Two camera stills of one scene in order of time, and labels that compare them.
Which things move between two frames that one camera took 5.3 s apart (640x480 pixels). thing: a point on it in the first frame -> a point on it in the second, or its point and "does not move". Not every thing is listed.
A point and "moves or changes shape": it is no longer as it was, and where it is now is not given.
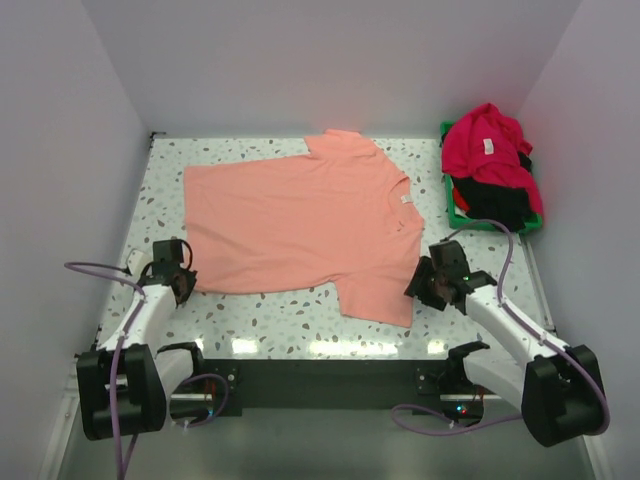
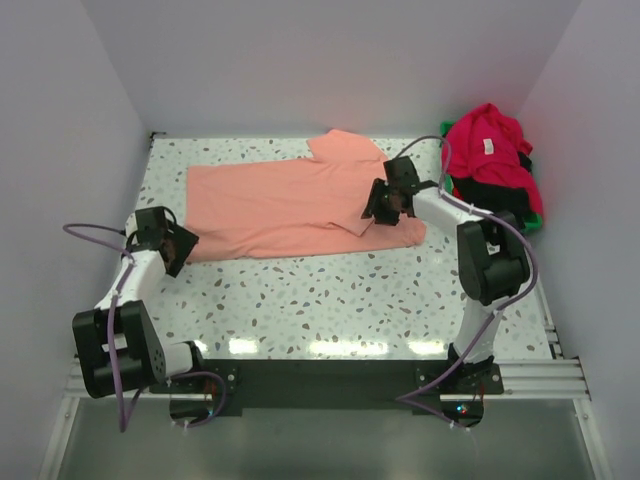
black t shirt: [506, 206] does not move
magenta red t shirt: [486, 145] does not move
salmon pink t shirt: [342, 215] moves or changes shape
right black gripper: [417, 284] -> [374, 207]
